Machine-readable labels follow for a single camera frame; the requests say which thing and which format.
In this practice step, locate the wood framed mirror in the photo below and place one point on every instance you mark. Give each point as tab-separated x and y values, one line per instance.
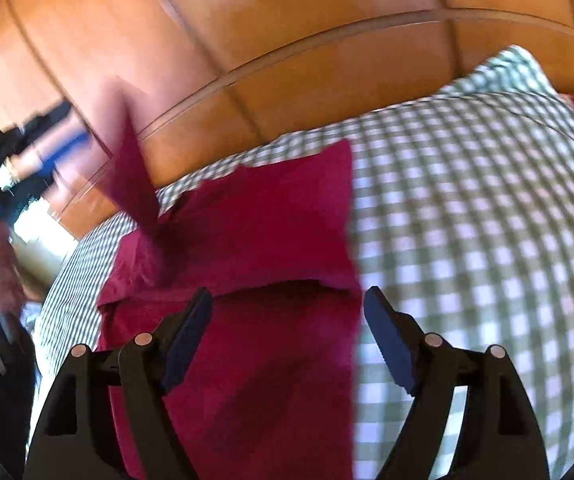
41	242

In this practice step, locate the green white checkered bedspread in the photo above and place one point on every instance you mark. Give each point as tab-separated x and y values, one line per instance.
464	211

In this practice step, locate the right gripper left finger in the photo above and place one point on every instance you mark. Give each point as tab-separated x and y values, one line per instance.
75	436

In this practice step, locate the wooden panelled wardrobe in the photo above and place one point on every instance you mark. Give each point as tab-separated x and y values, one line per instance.
211	78

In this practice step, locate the dark red knit garment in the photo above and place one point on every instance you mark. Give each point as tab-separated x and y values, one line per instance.
268	394

